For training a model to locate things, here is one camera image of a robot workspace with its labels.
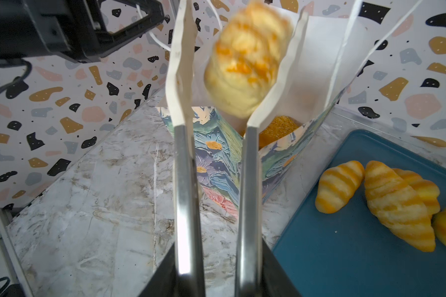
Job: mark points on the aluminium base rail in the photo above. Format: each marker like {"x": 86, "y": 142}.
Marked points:
{"x": 13, "y": 280}

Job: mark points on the round striped bun behind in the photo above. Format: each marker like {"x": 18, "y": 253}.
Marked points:
{"x": 427, "y": 191}

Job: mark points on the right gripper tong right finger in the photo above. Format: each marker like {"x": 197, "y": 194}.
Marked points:
{"x": 249, "y": 265}

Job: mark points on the small striped croissant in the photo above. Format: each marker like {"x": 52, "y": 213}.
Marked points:
{"x": 337, "y": 185}

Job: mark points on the white floral paper bag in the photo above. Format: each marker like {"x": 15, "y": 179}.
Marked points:
{"x": 333, "y": 54}

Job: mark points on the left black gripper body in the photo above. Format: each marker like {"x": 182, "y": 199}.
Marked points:
{"x": 73, "y": 30}

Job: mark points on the braided twist bread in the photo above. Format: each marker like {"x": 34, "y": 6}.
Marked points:
{"x": 245, "y": 59}

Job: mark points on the large sesame bread loaf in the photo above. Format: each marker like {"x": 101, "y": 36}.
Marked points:
{"x": 280, "y": 127}

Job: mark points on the teal plastic tray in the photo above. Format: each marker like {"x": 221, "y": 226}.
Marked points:
{"x": 350, "y": 253}

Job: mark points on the large striped croissant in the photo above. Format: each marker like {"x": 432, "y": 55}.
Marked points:
{"x": 398, "y": 207}

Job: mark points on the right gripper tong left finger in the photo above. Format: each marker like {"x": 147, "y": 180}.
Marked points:
{"x": 188, "y": 242}

